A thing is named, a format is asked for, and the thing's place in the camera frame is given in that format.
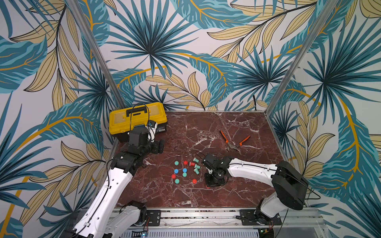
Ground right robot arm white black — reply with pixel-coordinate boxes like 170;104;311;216
202;154;309;225

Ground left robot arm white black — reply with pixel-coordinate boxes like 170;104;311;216
68;120;165;238

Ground yellow black toolbox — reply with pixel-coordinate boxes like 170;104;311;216
109;102;168;143

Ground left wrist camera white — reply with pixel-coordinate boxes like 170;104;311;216
146;120;157;142

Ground orange handled pliers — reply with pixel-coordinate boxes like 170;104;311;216
219;131;251;153

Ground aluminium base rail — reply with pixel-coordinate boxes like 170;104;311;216
68;207;328;238

